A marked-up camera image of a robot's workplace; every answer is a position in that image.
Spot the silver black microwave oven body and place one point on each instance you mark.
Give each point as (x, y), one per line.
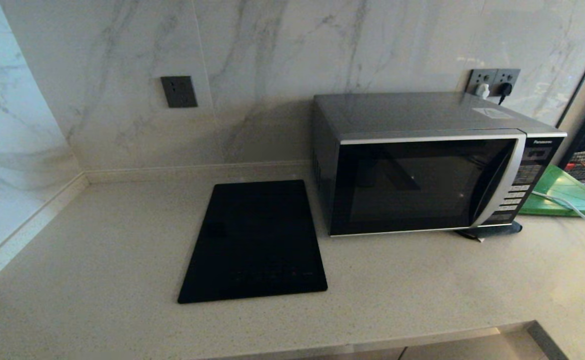
(397, 114)

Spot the black glass induction cooktop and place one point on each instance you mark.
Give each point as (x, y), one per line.
(255, 242)

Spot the beige cabinet front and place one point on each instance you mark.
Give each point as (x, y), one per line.
(352, 356)
(462, 350)

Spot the white power plug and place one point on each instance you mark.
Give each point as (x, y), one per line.
(482, 91)

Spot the black power plug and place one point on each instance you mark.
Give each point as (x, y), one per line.
(504, 90)

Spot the green cutting board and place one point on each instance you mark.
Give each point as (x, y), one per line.
(567, 197)

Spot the dark single wall socket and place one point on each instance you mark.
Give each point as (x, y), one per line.
(179, 91)

